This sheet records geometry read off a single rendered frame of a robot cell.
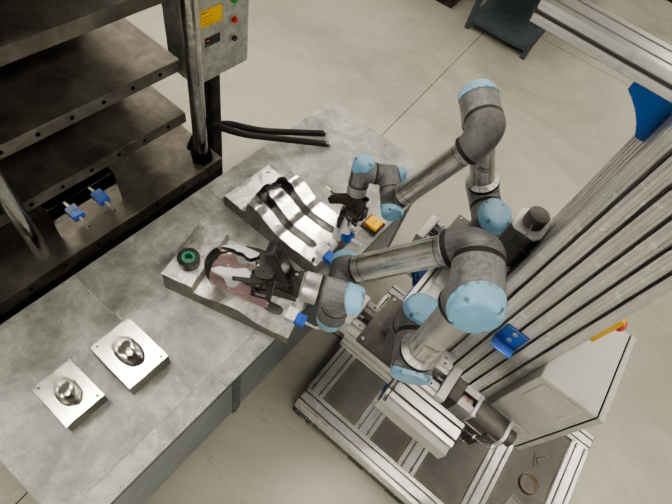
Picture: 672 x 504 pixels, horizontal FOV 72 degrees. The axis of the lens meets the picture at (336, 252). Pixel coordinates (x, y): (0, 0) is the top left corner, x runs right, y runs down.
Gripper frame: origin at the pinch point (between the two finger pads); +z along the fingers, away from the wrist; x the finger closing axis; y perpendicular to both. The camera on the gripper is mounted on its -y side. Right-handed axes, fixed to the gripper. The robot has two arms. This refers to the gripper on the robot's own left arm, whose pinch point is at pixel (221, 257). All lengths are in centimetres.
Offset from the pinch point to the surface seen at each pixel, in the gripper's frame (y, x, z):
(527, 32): 78, 425, -159
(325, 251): 47, 52, -24
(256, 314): 56, 22, -6
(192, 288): 53, 23, 18
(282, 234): 50, 57, -6
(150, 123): 31, 77, 56
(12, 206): 32, 21, 75
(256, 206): 44, 62, 7
